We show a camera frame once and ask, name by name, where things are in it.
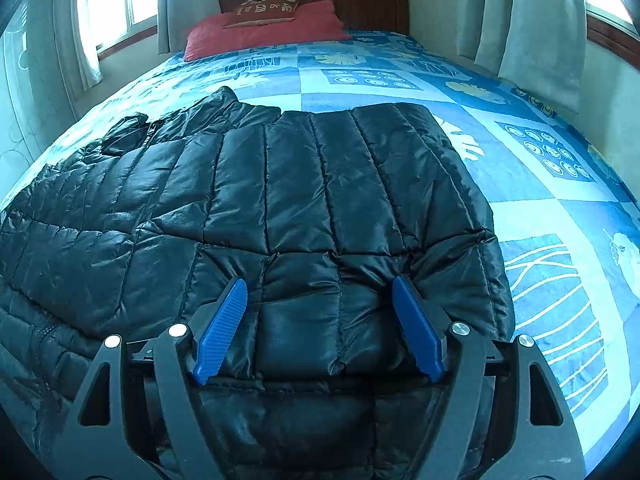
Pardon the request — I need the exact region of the wooden headboard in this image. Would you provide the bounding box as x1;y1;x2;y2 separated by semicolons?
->
217;0;411;37

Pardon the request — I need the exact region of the blue patterned bedspread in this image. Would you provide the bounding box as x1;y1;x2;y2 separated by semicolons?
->
0;27;640;480

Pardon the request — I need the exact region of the wide grey curtain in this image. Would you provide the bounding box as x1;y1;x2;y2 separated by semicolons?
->
457;0;587;117

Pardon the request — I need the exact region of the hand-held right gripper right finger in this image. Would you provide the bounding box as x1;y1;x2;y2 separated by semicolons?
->
392;274;589;480

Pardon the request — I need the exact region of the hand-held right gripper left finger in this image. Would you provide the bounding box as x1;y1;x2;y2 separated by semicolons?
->
50;277;249;480

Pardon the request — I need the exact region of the white sheer curtain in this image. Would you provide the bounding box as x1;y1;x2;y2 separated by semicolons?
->
54;0;104;92

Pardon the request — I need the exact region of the black puffer jacket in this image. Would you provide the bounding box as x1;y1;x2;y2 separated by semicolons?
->
0;86;516;480

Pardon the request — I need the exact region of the brown printed cushion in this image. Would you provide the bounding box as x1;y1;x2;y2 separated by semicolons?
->
223;0;301;29

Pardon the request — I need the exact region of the pale patterned wardrobe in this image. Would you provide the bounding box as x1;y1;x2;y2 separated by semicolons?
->
0;0;78;171

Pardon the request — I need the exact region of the red pillow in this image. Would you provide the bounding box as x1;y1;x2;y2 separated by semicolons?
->
184;0;352;63

